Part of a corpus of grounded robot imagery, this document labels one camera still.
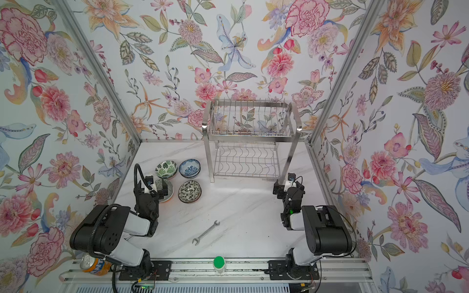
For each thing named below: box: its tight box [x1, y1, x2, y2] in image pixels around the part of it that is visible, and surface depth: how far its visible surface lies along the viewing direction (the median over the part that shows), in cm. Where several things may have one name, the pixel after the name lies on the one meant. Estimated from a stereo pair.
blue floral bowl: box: [178, 158, 201, 180], surface depth 104 cm
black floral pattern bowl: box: [177, 180, 203, 204], surface depth 95 cm
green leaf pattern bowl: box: [155, 159, 178, 179], surface depth 105 cm
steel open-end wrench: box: [192, 220, 221, 246], surface depth 84 cm
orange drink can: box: [79, 253, 112, 276], surface depth 68 cm
